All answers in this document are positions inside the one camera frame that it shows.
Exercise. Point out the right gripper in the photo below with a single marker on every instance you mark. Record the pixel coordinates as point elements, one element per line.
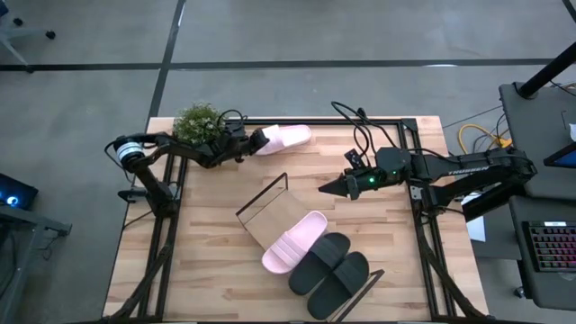
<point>373,181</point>

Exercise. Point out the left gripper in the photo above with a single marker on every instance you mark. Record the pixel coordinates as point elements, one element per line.
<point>229,148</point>

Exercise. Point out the pink slide sandal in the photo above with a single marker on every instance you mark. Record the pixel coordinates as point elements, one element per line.
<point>297,238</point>
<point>292,135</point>

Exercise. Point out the black slide sandal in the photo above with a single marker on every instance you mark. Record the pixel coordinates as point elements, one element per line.
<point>337,288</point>
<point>317,265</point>

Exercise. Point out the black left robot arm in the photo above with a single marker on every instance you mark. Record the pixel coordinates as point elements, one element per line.
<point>146,180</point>

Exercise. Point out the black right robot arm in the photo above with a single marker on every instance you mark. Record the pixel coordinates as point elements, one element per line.
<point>472,166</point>

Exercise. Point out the green potted plant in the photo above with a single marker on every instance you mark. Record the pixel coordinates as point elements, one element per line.
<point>198,123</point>

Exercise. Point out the white paper sheet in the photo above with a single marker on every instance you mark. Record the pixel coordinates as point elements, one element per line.
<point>477,231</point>

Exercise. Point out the backlit keyboard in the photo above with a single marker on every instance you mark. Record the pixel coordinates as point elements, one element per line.
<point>553,247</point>

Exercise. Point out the dark grey desk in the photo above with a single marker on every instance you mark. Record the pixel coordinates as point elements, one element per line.
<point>540,288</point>

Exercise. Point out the laptop with blue screen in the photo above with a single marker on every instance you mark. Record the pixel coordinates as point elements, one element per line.
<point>564,157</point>

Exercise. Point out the black box with blue light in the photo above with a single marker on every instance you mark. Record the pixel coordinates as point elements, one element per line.
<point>22,191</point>

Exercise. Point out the grey metal stand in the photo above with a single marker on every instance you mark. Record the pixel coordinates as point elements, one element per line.
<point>27,218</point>

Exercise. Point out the grey office chair base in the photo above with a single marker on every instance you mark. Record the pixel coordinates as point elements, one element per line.
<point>27,32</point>

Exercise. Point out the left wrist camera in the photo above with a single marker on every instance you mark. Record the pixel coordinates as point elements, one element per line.
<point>236,128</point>

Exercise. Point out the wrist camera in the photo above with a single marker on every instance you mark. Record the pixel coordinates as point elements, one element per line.
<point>236,128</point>
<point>355,158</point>

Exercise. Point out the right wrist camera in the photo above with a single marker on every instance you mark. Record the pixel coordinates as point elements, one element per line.
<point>355,158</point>

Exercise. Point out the black aluminium table frame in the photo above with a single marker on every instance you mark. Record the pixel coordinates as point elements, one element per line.
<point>315,121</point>

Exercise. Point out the small black frame clamp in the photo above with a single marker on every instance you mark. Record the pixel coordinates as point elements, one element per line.
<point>361,112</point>

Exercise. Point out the black metal post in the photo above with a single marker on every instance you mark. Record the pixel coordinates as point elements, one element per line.
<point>546,72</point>

